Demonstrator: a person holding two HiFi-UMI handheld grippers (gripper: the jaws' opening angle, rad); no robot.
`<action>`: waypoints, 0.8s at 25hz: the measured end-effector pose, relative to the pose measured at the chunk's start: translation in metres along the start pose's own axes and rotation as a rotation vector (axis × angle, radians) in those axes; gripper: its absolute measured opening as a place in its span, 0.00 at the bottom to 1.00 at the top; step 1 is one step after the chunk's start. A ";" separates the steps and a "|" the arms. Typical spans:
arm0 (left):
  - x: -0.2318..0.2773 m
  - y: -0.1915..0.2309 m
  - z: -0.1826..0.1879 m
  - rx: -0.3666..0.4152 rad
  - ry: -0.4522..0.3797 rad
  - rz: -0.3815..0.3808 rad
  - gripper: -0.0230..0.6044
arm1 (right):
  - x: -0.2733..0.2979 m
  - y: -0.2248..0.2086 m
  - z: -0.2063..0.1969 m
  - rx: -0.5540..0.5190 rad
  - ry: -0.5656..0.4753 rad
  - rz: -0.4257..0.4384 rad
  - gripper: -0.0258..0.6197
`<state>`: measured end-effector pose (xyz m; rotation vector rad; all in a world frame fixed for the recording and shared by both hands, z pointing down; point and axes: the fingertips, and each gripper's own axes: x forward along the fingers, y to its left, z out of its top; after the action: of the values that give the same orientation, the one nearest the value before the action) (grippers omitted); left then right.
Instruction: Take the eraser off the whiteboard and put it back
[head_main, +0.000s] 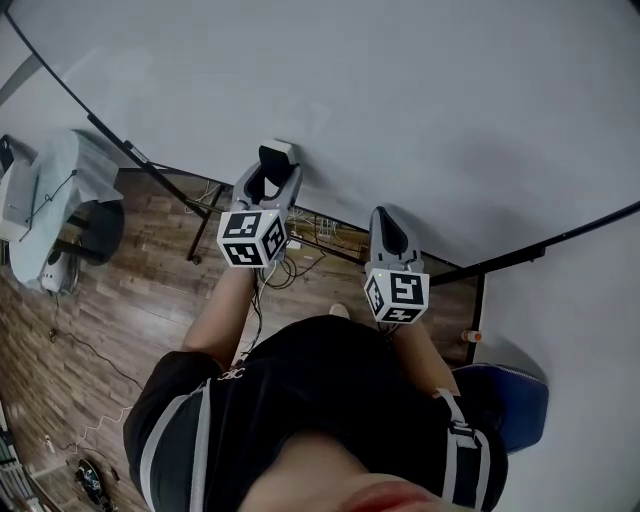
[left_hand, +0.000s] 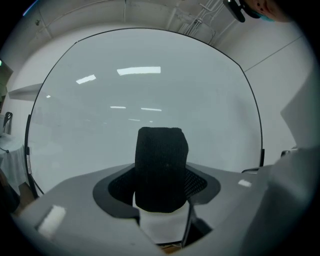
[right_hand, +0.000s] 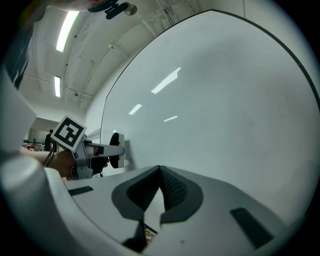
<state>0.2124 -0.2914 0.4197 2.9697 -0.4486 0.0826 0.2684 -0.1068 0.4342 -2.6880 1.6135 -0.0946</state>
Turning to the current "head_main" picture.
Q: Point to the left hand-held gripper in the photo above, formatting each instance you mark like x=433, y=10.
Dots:
x=250, y=240

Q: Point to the blue bag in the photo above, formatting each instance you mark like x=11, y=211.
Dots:
x=520, y=410

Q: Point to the black and white object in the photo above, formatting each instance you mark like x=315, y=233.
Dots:
x=276, y=162

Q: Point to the person's face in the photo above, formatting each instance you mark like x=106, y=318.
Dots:
x=325, y=475

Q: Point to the person's black shirt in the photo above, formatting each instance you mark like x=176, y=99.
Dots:
x=325, y=380

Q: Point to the white floor appliance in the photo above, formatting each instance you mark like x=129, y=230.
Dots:
x=55, y=272

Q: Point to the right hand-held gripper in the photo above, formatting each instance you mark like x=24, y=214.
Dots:
x=397, y=295

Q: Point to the white storage rack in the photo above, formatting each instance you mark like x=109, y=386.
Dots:
x=15, y=475

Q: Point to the orange capped small bottle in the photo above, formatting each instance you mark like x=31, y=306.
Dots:
x=471, y=336

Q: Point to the table with pale cloth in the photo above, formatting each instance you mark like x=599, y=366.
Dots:
x=65, y=165

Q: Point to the person's left forearm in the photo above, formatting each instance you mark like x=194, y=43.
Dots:
x=220, y=315

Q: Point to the person's right forearm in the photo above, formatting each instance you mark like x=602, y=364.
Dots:
x=425, y=355

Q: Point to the black framed whiteboard on stand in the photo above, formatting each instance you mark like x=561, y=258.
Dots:
x=350, y=100

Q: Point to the person's shoe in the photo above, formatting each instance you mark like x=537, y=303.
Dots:
x=340, y=310

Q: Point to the white marker pen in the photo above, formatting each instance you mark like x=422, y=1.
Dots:
x=136, y=152

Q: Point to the black chair back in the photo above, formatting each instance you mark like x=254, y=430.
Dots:
x=5, y=152

